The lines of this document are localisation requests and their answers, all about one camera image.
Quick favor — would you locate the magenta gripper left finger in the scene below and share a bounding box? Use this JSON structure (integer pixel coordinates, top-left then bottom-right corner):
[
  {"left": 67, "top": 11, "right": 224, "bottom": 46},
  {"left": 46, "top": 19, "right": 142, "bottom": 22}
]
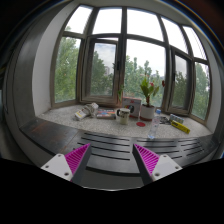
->
[{"left": 42, "top": 144, "right": 91, "bottom": 185}]

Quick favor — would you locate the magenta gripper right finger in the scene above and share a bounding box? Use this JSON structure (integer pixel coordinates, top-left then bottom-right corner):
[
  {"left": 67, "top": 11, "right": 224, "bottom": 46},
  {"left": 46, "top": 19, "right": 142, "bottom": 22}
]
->
[{"left": 132, "top": 144, "right": 182, "bottom": 185}]

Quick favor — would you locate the clear plastic water bottle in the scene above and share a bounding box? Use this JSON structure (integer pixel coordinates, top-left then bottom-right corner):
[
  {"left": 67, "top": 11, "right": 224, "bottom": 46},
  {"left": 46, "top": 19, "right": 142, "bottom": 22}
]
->
[{"left": 148, "top": 109, "right": 161, "bottom": 139}]

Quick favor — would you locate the dark slatted radiator cover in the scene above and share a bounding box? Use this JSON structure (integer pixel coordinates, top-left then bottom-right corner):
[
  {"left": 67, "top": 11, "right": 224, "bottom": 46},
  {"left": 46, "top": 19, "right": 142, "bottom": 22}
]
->
[{"left": 19, "top": 118, "right": 219, "bottom": 176}]

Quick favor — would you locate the red round coaster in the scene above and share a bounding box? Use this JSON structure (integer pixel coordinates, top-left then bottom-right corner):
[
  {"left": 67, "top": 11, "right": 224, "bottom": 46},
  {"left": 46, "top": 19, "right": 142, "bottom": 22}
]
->
[{"left": 136, "top": 122, "right": 146, "bottom": 127}]

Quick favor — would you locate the yellow flat box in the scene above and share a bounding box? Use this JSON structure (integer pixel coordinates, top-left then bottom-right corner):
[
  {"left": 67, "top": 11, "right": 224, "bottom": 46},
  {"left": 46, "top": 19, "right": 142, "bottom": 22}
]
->
[{"left": 171, "top": 120, "right": 190, "bottom": 134}]

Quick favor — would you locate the small white yellow box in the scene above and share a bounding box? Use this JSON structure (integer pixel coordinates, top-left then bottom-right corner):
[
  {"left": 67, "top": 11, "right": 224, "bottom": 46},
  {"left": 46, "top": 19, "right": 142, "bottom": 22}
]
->
[{"left": 75, "top": 110, "right": 87, "bottom": 120}]

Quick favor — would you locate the small blue white pack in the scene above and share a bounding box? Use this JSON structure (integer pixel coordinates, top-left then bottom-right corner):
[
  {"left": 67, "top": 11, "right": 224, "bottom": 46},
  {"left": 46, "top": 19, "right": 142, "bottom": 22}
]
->
[{"left": 169, "top": 114, "right": 184, "bottom": 124}]

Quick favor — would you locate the potted plant in white pot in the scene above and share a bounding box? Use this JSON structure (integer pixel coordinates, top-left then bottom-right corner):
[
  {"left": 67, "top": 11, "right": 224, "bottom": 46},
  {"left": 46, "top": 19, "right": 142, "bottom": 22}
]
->
[{"left": 140, "top": 76, "right": 159, "bottom": 121}]

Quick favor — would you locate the rolled white cloth bundle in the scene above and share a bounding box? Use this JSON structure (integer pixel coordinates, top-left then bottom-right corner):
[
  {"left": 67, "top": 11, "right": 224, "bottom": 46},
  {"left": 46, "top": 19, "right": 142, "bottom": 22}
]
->
[{"left": 82, "top": 103, "right": 99, "bottom": 117}]

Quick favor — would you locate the colourful cardboard box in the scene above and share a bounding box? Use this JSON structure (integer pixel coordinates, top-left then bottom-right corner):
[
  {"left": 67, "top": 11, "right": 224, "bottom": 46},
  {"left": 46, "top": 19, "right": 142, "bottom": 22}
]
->
[{"left": 122, "top": 97, "right": 141, "bottom": 117}]

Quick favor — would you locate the white mug with black handle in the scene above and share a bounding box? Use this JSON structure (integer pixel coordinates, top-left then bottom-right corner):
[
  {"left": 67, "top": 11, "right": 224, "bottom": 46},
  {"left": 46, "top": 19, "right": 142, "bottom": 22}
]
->
[{"left": 117, "top": 108, "right": 130, "bottom": 125}]

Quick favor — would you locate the window frame with glass panes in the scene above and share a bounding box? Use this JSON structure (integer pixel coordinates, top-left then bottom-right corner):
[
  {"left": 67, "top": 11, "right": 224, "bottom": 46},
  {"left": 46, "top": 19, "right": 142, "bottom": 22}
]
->
[{"left": 51, "top": 4, "right": 211, "bottom": 123}]

